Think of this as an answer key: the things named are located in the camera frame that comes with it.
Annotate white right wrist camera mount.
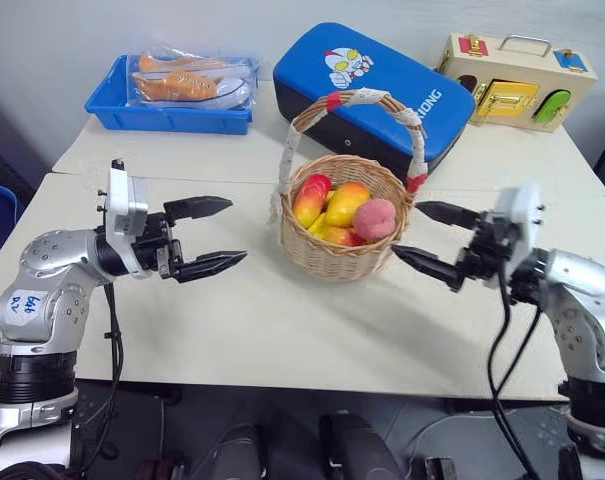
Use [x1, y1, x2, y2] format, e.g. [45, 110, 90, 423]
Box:
[485, 181, 547, 290]

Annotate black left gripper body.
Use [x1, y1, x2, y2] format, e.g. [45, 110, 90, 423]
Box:
[130, 210, 187, 279]

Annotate wicker basket with handle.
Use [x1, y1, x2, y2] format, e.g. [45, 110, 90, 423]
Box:
[268, 87, 430, 283]

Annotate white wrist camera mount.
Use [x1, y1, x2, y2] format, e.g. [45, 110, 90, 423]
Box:
[485, 181, 547, 290]
[96, 158, 151, 279]

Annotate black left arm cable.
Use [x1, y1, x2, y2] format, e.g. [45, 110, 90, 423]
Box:
[71, 280, 126, 471]

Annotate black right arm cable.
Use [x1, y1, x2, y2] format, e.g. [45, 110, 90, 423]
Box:
[485, 269, 544, 480]

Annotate yellow fruit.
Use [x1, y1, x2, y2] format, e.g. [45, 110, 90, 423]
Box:
[307, 211, 334, 238]

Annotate wooden lock box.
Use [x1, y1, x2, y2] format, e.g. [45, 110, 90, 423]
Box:
[434, 31, 600, 136]

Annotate bagged orange shoes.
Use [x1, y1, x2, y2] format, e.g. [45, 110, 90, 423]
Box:
[125, 41, 261, 113]

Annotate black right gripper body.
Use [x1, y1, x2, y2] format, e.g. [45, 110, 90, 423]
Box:
[460, 209, 517, 287]

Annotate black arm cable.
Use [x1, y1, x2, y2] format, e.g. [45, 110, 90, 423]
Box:
[485, 269, 544, 480]
[71, 280, 126, 471]

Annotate blue plastic tray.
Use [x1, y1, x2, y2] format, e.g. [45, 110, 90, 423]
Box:
[83, 53, 261, 137]

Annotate red yellow mango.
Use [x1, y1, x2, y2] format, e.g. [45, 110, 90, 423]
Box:
[323, 225, 367, 248]
[292, 174, 334, 229]

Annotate yellow orange mango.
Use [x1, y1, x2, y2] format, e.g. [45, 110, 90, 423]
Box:
[325, 181, 373, 228]

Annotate orange canvas shoe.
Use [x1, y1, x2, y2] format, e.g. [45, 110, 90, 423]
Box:
[131, 69, 252, 110]
[137, 51, 234, 77]

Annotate blue cartoon print pad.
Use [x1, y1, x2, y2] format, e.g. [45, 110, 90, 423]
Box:
[272, 20, 478, 177]

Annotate pink peach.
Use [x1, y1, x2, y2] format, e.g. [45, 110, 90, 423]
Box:
[352, 198, 397, 243]

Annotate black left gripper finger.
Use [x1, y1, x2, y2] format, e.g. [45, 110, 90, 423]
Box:
[170, 250, 249, 285]
[163, 195, 235, 224]

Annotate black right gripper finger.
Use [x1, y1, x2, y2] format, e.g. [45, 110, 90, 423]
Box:
[391, 244, 467, 294]
[414, 200, 484, 232]

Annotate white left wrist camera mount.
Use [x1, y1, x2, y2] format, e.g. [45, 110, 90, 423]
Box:
[96, 158, 151, 279]

